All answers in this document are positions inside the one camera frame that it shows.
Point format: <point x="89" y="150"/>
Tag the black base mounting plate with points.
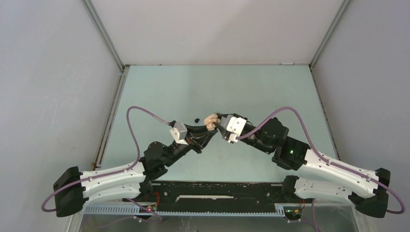
<point x="216" y="196"/>

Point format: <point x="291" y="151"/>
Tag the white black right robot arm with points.
<point x="318" y="175"/>

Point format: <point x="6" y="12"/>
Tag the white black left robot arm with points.
<point x="75" y="189"/>

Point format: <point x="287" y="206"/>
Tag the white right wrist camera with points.
<point x="233" y="127"/>

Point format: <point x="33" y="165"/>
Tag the pink charging case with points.
<point x="211" y="122"/>

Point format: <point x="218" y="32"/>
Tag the grey slotted cable duct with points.
<point x="134" y="210"/>

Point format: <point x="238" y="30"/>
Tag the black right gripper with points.
<point x="223" y="132"/>

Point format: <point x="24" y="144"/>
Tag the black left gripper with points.
<point x="198" y="136"/>

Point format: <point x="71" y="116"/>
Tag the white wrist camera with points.
<point x="179" y="132"/>
<point x="233" y="127"/>

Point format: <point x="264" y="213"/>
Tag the aluminium frame rail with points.
<point x="293" y="213"/>

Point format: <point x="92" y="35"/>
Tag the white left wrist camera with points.
<point x="179" y="132"/>

